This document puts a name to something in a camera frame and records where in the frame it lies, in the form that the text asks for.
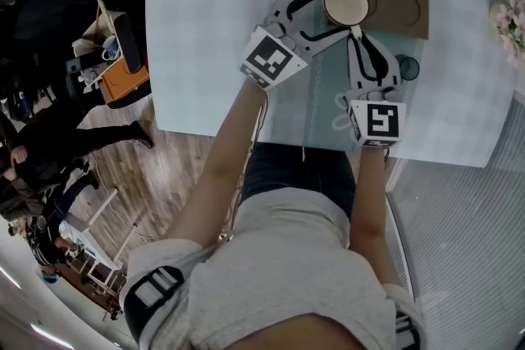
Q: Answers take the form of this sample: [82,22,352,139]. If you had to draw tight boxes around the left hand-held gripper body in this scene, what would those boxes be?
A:
[239,13,316,91]

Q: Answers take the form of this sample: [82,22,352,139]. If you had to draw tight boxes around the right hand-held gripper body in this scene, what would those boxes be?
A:
[345,84,408,148]

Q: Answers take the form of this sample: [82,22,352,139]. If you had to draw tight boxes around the dark glass cup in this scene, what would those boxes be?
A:
[397,56,421,83]

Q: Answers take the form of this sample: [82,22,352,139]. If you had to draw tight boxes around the white ceramic mug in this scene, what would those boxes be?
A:
[322,0,371,40]

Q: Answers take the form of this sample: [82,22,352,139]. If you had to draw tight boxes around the person's right forearm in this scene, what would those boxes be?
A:
[349,143,402,287]

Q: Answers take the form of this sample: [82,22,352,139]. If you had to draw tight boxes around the person's left forearm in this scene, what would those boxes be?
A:
[163,78,268,252]

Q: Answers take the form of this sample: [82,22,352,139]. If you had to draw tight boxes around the light blue tablecloth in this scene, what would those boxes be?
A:
[145,0,517,169]

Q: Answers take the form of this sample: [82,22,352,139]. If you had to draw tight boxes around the person's dark jeans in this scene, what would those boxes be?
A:
[239,141,358,219]

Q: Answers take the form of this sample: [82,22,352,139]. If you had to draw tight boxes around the pink flowers in pot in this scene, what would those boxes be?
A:
[489,0,525,70]

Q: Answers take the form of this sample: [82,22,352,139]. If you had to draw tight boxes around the dark rectangular case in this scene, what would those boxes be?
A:
[113,13,144,75]

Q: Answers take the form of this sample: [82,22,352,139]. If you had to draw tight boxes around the white window blinds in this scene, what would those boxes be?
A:
[385,88,525,350]

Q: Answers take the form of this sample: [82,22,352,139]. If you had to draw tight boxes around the orange box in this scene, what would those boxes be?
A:
[99,58,151,102]

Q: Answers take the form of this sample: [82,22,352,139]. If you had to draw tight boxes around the blue patterned white mug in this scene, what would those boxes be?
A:
[102,34,122,62]

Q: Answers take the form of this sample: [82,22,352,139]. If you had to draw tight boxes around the person's grey t-shirt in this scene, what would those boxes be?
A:
[124,186,428,350]

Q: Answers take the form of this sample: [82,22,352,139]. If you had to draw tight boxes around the cream tote bag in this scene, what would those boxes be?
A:
[71,0,129,57]

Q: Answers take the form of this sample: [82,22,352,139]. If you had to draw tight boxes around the black office chair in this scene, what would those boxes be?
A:
[0,0,153,111]

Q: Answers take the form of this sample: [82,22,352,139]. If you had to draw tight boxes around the person's face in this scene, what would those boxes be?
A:
[223,313,367,350]

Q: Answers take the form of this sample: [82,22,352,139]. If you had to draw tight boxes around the white desk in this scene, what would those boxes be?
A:
[57,186,143,302]

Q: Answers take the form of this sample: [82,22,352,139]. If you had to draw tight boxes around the black right shoulder strap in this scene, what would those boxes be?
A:
[394,310,422,350]

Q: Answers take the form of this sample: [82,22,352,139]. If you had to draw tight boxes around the black shoulder strap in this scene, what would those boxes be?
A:
[394,310,422,350]
[123,266,186,338]

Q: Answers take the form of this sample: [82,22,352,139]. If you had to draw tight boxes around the black left shoulder strap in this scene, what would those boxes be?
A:
[123,266,186,338]

